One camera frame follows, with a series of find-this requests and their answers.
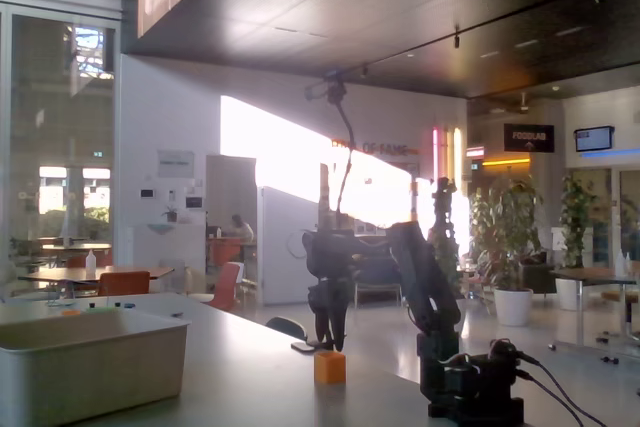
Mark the pink neon tube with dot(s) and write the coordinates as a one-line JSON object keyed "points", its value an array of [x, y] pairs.
{"points": [[435, 152]]}

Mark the wall screen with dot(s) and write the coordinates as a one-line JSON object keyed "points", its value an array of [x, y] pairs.
{"points": [[593, 139]]}

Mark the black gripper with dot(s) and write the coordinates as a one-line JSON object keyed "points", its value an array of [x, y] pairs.
{"points": [[327, 298]]}

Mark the black ceiling spotlight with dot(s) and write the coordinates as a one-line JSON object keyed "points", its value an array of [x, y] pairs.
{"points": [[456, 41]]}

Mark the white door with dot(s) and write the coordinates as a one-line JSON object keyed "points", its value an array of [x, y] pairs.
{"points": [[285, 247]]}

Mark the small potted plant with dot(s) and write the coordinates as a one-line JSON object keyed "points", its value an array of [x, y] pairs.
{"points": [[171, 214]]}

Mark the clear spray bottle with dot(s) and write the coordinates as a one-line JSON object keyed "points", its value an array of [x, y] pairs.
{"points": [[90, 264]]}

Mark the black foodlab sign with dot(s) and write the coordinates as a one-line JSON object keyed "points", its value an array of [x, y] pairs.
{"points": [[528, 137]]}

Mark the grey table with metal legs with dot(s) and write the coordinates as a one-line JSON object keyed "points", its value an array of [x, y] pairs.
{"points": [[590, 273]]}

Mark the camera on gooseneck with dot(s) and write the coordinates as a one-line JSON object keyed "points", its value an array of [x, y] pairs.
{"points": [[330, 89]]}

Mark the large plant in white pot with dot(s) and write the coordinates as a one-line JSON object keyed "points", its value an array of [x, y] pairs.
{"points": [[512, 304]]}

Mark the yellow neon tube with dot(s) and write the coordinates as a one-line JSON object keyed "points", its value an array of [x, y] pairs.
{"points": [[458, 157]]}

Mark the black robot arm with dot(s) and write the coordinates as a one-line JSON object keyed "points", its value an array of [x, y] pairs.
{"points": [[425, 277]]}

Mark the dark tall plant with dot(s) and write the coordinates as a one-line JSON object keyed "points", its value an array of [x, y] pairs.
{"points": [[442, 217]]}

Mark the climbing plant in white pot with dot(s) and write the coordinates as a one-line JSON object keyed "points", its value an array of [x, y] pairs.
{"points": [[575, 217]]}

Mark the white wall poster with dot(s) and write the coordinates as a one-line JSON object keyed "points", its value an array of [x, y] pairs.
{"points": [[175, 163]]}

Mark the wooden table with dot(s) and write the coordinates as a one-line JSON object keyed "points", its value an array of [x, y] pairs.
{"points": [[60, 274], [75, 247]]}

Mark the orange chair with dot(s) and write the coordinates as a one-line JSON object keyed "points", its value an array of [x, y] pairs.
{"points": [[125, 284]]}

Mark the dark green chair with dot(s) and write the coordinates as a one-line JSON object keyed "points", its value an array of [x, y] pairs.
{"points": [[287, 326]]}

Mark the white plastic bin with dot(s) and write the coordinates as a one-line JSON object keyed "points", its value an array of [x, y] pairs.
{"points": [[90, 367]]}

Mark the orange cube block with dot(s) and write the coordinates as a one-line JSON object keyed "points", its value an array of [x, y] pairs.
{"points": [[330, 368]]}

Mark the black gooseneck clamp holder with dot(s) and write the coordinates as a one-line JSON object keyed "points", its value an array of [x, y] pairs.
{"points": [[345, 167]]}

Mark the red chair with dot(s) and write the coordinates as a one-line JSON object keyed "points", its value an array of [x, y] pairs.
{"points": [[225, 282]]}

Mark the seated person in white shirt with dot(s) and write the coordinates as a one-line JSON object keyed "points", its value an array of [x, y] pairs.
{"points": [[243, 228]]}

